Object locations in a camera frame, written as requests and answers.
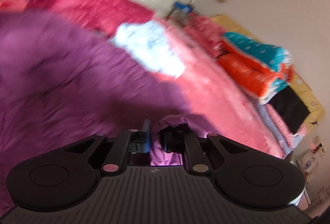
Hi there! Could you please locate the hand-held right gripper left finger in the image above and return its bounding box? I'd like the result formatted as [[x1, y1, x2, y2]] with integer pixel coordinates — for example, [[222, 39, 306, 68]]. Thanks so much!
[[64, 119, 151, 174]]

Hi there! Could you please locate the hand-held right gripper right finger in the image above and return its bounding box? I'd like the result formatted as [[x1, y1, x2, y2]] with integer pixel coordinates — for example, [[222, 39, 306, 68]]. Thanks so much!
[[159, 128, 249, 173]]

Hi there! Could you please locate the purple down jacket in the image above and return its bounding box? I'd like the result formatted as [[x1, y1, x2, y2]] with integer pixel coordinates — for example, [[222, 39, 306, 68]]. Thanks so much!
[[0, 10, 216, 211]]

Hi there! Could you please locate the pink printed blanket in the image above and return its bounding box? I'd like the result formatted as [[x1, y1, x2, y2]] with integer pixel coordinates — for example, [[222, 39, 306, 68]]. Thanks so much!
[[0, 0, 286, 160]]

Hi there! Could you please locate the folded lavender blanket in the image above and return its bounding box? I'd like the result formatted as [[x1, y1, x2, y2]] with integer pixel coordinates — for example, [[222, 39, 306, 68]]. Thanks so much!
[[258, 104, 294, 156]]

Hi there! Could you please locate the folded pink blanket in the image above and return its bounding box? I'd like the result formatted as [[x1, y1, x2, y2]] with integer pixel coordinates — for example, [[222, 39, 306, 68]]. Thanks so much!
[[267, 105, 307, 147]]

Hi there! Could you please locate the orange and teal quilt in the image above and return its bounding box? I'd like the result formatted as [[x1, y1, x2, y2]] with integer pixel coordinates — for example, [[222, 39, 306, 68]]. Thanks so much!
[[218, 32, 294, 104]]

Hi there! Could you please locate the black cushion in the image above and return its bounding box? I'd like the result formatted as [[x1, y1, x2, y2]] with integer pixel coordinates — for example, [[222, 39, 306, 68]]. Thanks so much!
[[268, 87, 310, 134]]

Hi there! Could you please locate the blue box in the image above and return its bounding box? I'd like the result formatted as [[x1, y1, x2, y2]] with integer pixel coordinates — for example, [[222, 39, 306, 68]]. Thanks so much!
[[173, 1, 193, 13]]

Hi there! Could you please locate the clear plastic container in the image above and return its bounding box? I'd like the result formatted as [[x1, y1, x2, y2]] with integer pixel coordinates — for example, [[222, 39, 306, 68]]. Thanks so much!
[[170, 11, 191, 21]]

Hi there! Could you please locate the pink patterned pillow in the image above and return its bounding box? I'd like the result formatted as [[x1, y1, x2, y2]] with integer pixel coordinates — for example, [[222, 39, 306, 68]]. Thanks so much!
[[184, 14, 227, 57]]

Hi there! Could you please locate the framed photo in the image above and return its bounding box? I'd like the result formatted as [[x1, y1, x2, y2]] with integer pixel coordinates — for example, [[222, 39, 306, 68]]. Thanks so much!
[[296, 155, 321, 171]]

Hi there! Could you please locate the yellow headboard cover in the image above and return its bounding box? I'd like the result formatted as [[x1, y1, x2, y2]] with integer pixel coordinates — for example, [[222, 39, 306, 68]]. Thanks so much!
[[214, 14, 325, 134]]

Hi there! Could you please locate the white wall socket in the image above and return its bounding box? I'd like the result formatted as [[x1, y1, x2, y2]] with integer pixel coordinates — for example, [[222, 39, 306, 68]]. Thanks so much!
[[311, 135, 326, 153]]

